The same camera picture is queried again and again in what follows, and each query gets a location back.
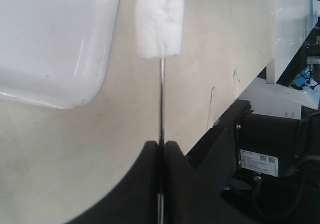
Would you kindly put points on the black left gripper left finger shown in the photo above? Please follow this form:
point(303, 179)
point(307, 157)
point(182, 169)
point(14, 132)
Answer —
point(134, 200)

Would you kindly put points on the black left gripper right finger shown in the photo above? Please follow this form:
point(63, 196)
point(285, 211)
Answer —
point(187, 200)

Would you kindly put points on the thin metal skewer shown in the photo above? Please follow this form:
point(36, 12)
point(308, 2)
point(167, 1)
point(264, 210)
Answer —
point(161, 143)

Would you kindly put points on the white marshmallow piece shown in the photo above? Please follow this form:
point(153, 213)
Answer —
point(159, 27)

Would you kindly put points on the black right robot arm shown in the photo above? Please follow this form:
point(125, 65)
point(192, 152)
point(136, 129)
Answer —
point(268, 166)

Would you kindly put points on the white robot base panel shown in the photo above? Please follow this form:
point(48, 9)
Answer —
point(287, 85)

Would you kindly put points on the white plastic tray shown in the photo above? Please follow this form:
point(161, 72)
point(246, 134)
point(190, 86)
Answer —
point(54, 53)

